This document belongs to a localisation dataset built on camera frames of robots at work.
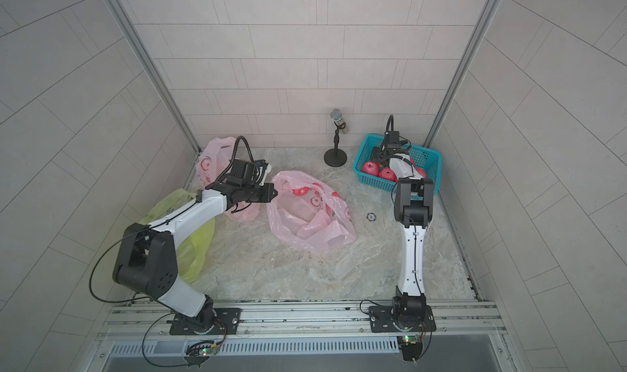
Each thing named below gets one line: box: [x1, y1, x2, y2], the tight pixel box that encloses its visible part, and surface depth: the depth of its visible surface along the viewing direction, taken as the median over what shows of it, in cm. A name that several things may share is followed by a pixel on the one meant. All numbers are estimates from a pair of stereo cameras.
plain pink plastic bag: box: [266, 170, 357, 254], surface depth 89 cm
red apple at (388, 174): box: [377, 167, 399, 183], surface depth 101 cm
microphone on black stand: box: [323, 107, 348, 168], surface depth 114 cm
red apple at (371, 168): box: [361, 160, 380, 178], surface depth 104 cm
